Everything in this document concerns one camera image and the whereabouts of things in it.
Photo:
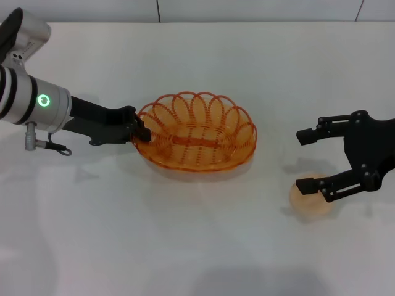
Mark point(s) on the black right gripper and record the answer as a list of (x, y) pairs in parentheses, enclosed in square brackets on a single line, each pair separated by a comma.
[(370, 145)]

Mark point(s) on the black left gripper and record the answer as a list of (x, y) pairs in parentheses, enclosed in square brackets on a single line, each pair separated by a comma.
[(98, 123)]

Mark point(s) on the pale round bread bun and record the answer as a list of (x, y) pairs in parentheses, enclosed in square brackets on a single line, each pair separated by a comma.
[(308, 205)]

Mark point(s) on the orange woven plastic basket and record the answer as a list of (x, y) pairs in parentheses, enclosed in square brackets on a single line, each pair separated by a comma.
[(197, 138)]

